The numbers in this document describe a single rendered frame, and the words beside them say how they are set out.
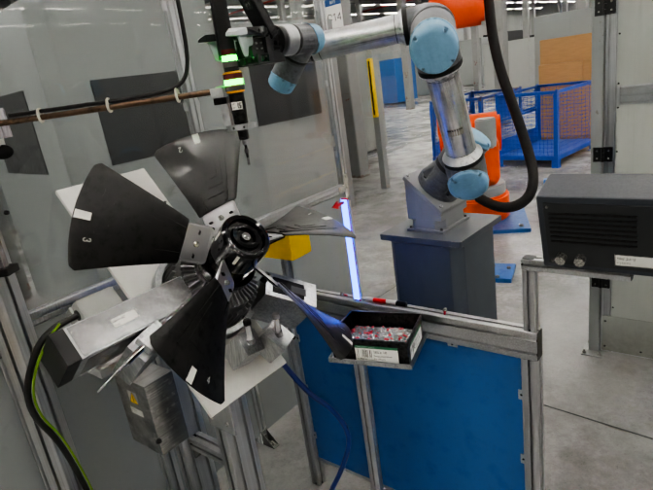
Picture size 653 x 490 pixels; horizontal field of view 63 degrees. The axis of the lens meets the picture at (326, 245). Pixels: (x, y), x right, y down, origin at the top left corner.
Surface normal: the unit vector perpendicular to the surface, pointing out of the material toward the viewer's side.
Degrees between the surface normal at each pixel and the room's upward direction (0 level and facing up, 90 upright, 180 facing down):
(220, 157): 45
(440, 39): 106
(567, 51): 90
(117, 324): 50
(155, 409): 90
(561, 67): 90
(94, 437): 90
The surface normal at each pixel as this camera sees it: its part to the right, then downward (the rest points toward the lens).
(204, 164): -0.08, -0.39
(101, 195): 0.45, -0.08
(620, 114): -0.61, 0.33
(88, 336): 0.51, -0.54
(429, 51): -0.18, 0.57
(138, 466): 0.78, 0.08
